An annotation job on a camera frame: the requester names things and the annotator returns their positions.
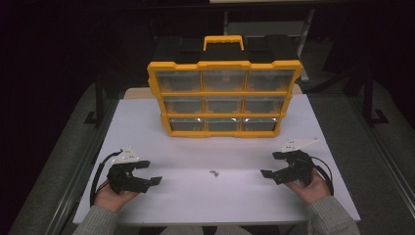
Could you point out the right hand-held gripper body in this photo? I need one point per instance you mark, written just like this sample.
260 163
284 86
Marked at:
298 164

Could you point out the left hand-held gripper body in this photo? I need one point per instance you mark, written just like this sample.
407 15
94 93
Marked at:
122 176

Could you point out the yellow black organizer cabinet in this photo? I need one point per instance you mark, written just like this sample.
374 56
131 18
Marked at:
225 52

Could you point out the person's left hand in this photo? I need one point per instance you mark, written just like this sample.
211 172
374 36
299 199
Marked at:
112 200

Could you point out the person's right hand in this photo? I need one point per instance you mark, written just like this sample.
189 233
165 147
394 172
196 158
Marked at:
311 192

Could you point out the black metal stand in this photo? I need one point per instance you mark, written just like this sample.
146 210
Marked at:
99 101
368 101

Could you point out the set of clear plastic drawers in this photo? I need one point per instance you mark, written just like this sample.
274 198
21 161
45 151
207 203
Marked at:
223 80

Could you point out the aluminium rail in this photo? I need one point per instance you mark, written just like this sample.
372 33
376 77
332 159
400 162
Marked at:
81 166
385 153

